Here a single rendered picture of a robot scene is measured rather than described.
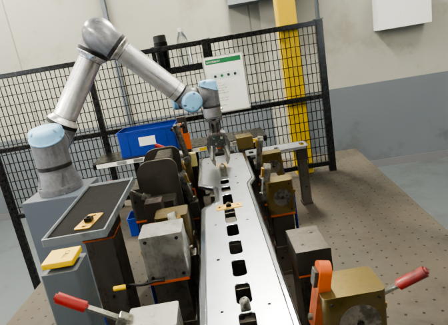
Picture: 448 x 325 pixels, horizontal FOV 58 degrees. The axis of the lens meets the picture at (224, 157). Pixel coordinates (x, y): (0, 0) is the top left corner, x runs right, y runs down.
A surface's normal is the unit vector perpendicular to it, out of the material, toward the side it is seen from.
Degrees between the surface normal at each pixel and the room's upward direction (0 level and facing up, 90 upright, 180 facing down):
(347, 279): 0
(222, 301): 0
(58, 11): 90
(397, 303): 0
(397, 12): 90
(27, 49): 90
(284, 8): 90
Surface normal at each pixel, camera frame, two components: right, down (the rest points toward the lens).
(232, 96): 0.05, 0.25
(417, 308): -0.16, -0.95
